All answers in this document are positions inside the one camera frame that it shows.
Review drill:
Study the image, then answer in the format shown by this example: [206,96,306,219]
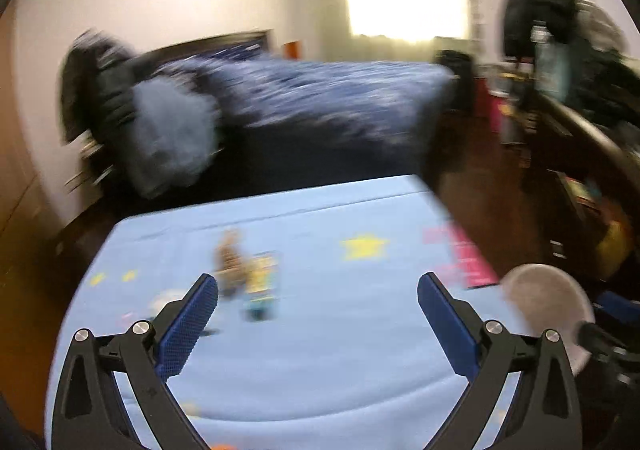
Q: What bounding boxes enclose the cluttered dark side shelf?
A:
[489,65,639,299]

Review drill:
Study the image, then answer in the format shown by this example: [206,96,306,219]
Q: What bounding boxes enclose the light blue patterned tablecloth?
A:
[50,176,526,449]

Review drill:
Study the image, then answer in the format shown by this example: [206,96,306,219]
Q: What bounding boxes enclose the hanging dark clothes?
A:
[502,0,627,59]

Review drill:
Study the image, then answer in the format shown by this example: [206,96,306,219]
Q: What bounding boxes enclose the black jacket on chair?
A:
[60,29,137,144]

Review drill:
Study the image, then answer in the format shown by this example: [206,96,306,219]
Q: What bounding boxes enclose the dark wooden headboard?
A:
[141,30,271,65]

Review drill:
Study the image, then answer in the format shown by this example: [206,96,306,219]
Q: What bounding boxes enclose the green white tissue pack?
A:
[148,289,219,337]

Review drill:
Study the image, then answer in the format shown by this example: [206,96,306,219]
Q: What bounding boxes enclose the dark blue bed duvet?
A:
[163,55,457,195]

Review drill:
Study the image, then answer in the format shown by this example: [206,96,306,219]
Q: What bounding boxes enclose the brown wooden wardrobe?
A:
[1,6,60,280]

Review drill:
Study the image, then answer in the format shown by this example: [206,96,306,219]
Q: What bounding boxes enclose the small teal yellow tube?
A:
[244,252,278,321]

